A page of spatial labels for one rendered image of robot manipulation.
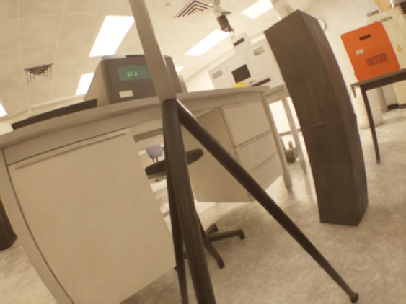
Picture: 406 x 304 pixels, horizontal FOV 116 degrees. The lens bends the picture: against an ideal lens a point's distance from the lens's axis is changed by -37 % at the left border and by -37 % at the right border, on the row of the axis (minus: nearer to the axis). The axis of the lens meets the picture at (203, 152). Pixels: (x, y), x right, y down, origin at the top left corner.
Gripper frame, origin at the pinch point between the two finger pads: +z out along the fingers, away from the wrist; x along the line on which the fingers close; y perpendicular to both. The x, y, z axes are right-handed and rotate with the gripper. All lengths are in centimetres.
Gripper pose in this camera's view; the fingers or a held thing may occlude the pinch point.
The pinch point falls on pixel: (232, 36)
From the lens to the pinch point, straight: 144.9
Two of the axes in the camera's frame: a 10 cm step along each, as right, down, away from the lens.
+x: -8.0, 3.2, -5.0
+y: -5.0, 1.1, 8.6
